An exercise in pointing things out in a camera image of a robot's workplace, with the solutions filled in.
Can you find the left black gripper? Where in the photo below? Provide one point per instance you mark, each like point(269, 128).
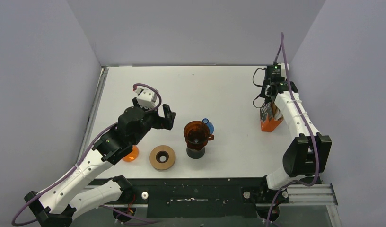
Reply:
point(161, 118)

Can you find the amber plastic coffee dripper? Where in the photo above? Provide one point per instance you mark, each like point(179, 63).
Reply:
point(196, 135)

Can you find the orange coffee filter box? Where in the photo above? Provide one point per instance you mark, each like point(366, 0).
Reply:
point(270, 116)

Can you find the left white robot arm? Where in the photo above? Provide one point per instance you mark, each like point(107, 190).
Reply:
point(64, 201)

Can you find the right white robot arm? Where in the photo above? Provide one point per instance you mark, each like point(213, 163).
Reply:
point(309, 150)

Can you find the orange translucent dripper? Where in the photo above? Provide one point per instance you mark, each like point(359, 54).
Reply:
point(131, 156)

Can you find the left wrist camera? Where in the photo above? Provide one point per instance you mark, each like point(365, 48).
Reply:
point(146, 98)

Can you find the round wooden ring stand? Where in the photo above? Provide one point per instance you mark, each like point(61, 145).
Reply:
point(162, 157)

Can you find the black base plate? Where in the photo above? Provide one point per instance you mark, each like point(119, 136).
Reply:
point(198, 197)

